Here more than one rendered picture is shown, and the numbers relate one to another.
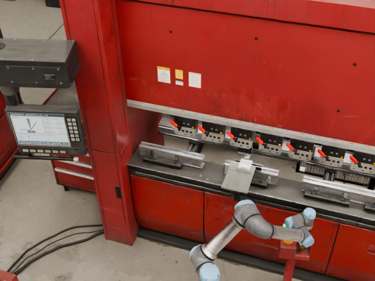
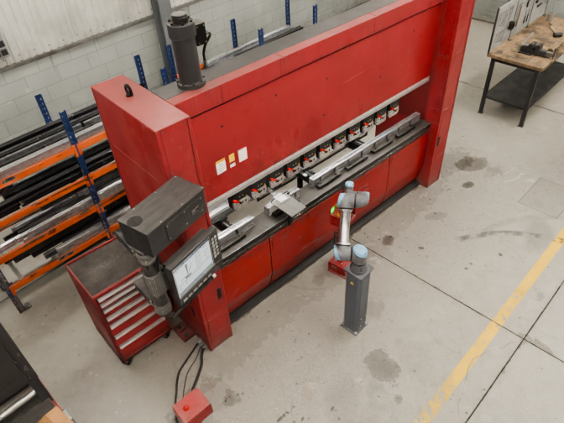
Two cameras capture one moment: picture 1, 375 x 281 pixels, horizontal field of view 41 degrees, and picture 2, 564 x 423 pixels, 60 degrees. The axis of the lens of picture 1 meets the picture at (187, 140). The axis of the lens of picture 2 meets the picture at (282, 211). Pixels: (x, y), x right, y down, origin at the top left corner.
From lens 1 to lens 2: 267 cm
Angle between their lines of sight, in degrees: 44
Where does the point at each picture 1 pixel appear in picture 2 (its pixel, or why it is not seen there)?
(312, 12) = (304, 56)
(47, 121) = (198, 254)
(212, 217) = (276, 254)
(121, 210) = (222, 307)
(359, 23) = (326, 49)
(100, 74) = not seen: hidden behind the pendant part
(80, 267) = (227, 380)
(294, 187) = (308, 189)
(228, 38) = (259, 106)
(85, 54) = not seen: hidden behind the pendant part
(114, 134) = not seen: hidden behind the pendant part
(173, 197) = (249, 262)
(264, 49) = (281, 99)
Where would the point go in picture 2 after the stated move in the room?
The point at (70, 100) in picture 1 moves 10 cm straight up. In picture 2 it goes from (103, 272) to (99, 263)
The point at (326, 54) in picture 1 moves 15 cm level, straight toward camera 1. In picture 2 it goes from (313, 80) to (326, 86)
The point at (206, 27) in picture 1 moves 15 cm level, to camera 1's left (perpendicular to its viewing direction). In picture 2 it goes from (245, 107) to (234, 116)
